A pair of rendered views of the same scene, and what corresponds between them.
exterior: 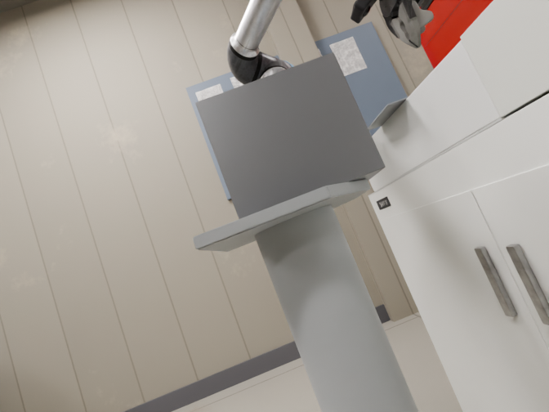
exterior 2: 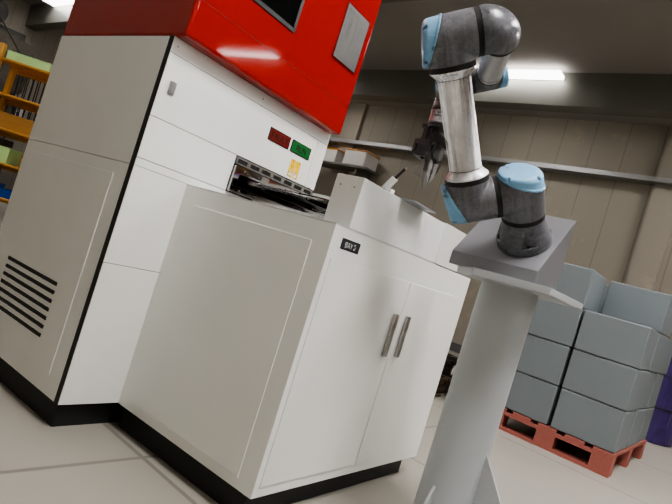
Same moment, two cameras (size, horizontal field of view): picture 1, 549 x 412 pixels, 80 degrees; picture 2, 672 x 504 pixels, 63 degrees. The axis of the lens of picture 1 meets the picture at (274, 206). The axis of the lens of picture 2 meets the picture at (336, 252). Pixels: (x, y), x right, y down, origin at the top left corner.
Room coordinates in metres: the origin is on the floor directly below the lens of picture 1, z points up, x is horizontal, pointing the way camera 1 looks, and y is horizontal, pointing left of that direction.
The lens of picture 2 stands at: (2.13, 0.66, 0.73)
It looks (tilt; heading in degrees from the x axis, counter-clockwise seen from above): 1 degrees up; 223
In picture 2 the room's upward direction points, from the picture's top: 17 degrees clockwise
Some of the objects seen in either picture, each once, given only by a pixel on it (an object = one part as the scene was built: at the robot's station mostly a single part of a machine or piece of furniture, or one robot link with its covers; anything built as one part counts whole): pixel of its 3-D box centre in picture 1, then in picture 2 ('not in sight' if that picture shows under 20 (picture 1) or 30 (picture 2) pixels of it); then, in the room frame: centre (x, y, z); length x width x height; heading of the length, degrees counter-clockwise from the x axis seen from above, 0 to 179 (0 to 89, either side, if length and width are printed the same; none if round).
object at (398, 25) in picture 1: (413, 30); (420, 171); (0.67, -0.42, 1.09); 0.06 x 0.03 x 0.09; 95
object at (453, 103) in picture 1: (420, 135); (391, 222); (0.78, -0.39, 0.89); 0.55 x 0.09 x 0.14; 6
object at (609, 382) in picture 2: not in sight; (591, 362); (-2.02, -0.51, 0.58); 1.20 x 0.77 x 1.15; 4
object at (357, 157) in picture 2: not in sight; (360, 160); (-4.45, -5.45, 2.41); 0.47 x 0.39 x 0.27; 93
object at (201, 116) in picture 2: not in sight; (247, 146); (0.97, -0.96, 1.02); 0.81 x 0.03 x 0.40; 6
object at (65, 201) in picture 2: not in sight; (141, 285); (1.01, -1.30, 0.41); 0.82 x 0.70 x 0.82; 6
